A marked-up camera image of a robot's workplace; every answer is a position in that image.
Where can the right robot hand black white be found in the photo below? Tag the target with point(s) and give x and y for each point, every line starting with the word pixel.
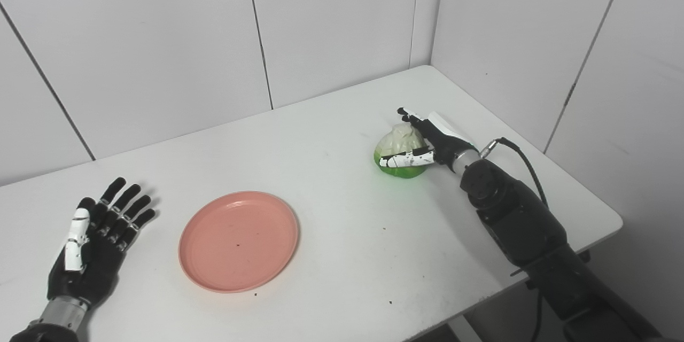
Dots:
pixel 443 144

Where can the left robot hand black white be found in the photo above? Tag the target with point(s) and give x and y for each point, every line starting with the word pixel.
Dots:
pixel 96 262

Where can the green white toy cabbage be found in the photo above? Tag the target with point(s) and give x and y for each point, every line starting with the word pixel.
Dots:
pixel 398 141

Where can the pink round plate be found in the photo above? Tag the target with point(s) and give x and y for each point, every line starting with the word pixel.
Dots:
pixel 238 243

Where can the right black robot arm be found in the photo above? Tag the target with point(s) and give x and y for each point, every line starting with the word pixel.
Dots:
pixel 523 224

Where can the white table leg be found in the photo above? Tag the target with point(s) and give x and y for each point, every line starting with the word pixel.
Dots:
pixel 462 330

